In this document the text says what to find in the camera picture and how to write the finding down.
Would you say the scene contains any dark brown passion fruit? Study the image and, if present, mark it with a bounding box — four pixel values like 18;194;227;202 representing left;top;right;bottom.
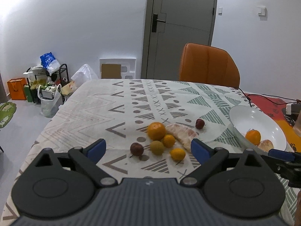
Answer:
130;142;144;157

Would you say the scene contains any pomelo piece in plate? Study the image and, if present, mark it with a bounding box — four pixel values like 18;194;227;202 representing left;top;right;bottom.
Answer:
258;139;274;152

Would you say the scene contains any clear plastic cup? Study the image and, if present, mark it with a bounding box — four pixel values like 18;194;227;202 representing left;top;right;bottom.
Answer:
293;112;301;137

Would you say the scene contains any small yellow-orange citrus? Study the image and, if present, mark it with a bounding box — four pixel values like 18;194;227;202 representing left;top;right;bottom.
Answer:
169;148;186;161

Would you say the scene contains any peeled pomelo piece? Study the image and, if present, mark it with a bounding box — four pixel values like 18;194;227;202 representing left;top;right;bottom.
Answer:
165;124;198;153

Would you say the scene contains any small red apple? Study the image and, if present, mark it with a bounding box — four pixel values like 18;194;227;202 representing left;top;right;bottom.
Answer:
195;118;205;130

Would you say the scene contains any orange in plate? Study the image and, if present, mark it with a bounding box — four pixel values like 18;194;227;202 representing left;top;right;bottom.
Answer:
245;129;261;145

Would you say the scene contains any small orange mandarin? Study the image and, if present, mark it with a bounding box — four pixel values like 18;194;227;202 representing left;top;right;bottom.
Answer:
162;134;176;148

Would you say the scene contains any power strip with plugs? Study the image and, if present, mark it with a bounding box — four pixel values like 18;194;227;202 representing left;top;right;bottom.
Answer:
285;103;301;116

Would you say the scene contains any red orange mat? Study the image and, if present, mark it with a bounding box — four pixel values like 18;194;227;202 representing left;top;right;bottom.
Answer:
246;93;300;152

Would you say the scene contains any white ceramic plate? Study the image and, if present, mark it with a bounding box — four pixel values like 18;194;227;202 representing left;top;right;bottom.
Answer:
229;105;287;155

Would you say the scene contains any yellow-green round fruit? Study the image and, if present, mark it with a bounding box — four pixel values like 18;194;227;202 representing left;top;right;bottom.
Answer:
150;141;165;156

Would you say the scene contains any large orange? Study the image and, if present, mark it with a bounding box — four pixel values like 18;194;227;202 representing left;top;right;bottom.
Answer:
147;122;166;141

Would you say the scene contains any patterned white tablecloth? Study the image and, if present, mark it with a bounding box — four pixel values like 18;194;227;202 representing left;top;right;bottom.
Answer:
1;80;298;225

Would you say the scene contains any white plastic bag with items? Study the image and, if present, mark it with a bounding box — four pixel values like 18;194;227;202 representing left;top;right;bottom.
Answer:
37;84;63;118

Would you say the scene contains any clear plastic bag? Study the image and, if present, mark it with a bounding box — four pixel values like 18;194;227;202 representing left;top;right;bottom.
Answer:
71;64;99;88

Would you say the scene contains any green box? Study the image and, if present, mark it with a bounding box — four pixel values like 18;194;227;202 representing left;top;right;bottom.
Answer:
24;85;33;103

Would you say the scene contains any brown cardboard sheet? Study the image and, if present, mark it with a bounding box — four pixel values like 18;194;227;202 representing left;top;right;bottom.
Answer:
101;64;121;79

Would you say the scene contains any green patterned cushion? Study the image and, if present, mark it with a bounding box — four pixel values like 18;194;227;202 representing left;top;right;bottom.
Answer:
0;102;17;128

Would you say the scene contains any orange leather chair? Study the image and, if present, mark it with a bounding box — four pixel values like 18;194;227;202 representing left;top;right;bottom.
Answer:
179;43;240;89

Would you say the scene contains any black metal rack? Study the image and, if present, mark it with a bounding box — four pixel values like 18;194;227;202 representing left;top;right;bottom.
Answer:
23;64;69;103

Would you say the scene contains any blue white bag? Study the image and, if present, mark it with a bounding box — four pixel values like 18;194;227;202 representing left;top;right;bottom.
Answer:
40;52;61;75

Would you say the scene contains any orange paper bag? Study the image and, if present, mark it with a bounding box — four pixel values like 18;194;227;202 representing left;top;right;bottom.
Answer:
7;78;27;100

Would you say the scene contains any white foam packaging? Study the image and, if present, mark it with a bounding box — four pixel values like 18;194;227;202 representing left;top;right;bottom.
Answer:
100;58;136;80

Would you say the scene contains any grey door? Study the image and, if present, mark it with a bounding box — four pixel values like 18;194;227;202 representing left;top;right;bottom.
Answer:
141;0;217;80

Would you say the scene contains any black cable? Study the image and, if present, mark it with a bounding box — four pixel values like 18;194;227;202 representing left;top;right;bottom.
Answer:
237;87;301;108

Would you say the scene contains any small white wall socket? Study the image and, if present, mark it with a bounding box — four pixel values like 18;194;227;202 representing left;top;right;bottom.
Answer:
218;7;223;15

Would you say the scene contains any white wall switch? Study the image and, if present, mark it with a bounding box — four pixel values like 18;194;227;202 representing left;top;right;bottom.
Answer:
257;6;266;17

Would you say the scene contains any black door handle lock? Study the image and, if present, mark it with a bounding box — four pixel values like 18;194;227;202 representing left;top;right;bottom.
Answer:
151;13;166;33

